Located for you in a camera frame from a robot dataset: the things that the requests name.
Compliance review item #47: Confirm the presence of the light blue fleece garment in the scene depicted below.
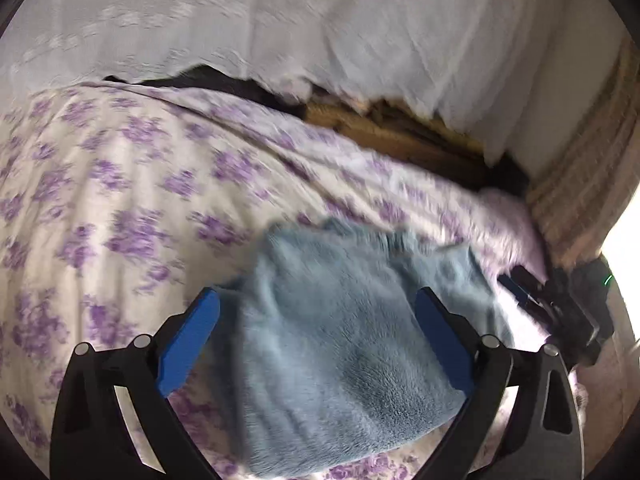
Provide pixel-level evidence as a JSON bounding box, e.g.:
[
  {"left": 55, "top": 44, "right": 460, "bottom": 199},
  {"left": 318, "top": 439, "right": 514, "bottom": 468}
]
[{"left": 209, "top": 219, "right": 513, "bottom": 478}]

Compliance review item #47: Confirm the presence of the beige knitted blanket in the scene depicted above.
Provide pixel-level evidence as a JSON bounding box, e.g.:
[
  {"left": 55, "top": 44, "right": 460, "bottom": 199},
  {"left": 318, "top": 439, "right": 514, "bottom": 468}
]
[{"left": 526, "top": 37, "right": 639, "bottom": 269}]

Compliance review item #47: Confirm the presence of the purple floral bed sheet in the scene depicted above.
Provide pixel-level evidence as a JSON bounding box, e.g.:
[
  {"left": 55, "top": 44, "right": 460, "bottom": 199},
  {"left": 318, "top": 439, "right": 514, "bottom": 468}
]
[{"left": 1, "top": 84, "right": 546, "bottom": 472}]

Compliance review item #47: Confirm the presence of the white lace cover cloth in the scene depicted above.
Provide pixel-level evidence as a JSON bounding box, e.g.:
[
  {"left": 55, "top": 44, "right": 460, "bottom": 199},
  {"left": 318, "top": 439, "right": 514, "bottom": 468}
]
[{"left": 1, "top": 0, "right": 562, "bottom": 162}]

